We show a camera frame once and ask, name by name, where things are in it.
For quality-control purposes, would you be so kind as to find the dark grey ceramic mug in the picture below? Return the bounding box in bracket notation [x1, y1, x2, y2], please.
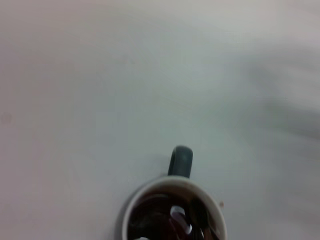
[122, 145, 228, 240]

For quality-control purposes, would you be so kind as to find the pink handled metal spoon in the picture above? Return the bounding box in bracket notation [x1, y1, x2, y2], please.
[169, 204, 194, 236]

